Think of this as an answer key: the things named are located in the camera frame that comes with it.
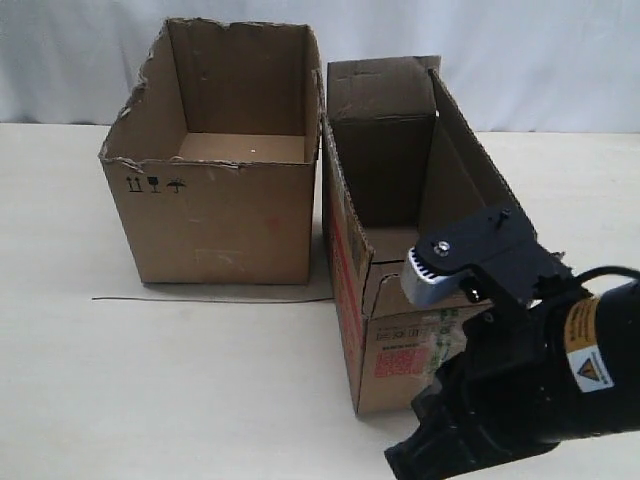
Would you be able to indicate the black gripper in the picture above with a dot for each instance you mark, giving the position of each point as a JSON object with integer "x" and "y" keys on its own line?
{"x": 507, "y": 396}

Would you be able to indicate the printed cardboard box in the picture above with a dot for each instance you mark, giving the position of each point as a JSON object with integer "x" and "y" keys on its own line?
{"x": 399, "y": 161}

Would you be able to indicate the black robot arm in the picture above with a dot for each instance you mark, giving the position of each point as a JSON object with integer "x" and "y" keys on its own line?
{"x": 599, "y": 339}

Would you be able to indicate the torn open cardboard box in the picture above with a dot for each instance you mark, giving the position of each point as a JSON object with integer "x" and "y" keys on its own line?
{"x": 211, "y": 162}

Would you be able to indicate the thin dark line strip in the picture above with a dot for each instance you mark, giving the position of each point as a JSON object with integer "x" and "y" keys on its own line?
{"x": 214, "y": 300}

